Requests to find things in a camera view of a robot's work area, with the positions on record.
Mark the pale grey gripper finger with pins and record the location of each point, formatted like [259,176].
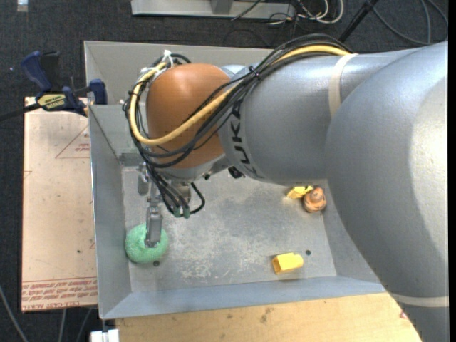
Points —
[154,228]
[142,185]

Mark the green foam ball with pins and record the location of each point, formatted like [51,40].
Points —
[137,249]

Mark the grey metal bin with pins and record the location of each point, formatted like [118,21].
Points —
[231,226]

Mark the brown cardboard board, red print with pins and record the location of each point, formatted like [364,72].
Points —
[57,198]

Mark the small yellow toy piece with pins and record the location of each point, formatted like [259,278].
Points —
[297,192]

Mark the yellow block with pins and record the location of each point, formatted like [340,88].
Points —
[288,263]

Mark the orange-brown ridged toy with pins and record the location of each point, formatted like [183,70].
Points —
[314,201]

